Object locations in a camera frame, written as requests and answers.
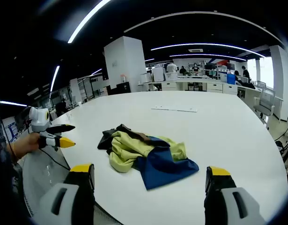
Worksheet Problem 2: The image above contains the person's left hand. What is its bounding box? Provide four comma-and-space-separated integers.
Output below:
14, 132, 41, 158

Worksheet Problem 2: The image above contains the person's patterned clothing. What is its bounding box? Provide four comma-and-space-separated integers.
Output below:
0, 103, 26, 218

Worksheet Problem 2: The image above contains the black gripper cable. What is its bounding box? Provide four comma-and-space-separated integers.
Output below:
40, 148, 71, 171

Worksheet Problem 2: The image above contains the white table socket strip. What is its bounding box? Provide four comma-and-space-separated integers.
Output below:
151, 105, 198, 113

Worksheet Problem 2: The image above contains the white box unit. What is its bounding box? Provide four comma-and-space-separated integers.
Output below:
152, 67, 167, 82

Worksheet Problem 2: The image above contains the white mesh office chair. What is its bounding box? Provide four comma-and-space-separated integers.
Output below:
21, 150, 72, 218

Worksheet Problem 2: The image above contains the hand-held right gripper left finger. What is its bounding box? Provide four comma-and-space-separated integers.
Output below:
32, 163, 96, 225

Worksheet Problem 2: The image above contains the grey mesh office chair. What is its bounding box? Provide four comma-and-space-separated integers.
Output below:
253, 88, 275, 125

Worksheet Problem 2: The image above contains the black cabinet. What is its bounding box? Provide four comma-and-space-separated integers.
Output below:
116, 82, 131, 94

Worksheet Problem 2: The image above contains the yellow blue grey garment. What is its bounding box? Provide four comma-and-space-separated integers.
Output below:
97, 123, 200, 191

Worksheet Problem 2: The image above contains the long curved ceiling light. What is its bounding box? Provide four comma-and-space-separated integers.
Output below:
150, 43, 266, 58

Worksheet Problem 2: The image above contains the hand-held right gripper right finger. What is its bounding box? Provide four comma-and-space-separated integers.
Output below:
204, 165, 266, 225

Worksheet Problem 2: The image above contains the long white workbench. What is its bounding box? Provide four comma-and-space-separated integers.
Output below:
138, 77, 261, 97

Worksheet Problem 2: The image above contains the short curved ceiling light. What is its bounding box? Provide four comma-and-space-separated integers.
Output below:
169, 53, 247, 61

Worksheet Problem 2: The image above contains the straight ceiling light strip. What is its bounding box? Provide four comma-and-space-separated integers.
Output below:
67, 0, 111, 44
49, 65, 60, 93

